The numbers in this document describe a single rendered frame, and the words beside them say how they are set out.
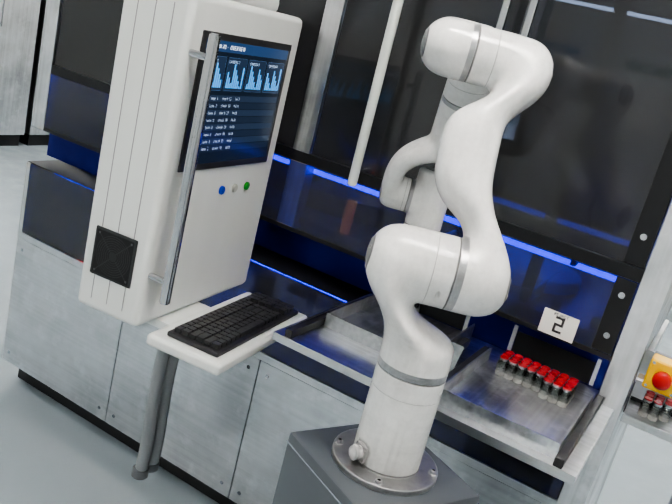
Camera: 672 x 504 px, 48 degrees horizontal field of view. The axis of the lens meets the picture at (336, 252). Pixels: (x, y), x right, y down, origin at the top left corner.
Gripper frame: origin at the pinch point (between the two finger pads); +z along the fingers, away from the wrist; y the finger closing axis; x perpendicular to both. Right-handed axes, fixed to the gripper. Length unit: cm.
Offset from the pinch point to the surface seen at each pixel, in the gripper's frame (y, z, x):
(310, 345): 19.5, 11.3, -10.2
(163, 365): 4, 44, -61
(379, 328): -5.3, 10.8, -5.3
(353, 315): -6.2, 10.8, -13.3
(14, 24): -242, -2, -457
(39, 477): 7, 99, -97
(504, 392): -1.0, 10.9, 29.3
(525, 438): 18.4, 9.9, 39.5
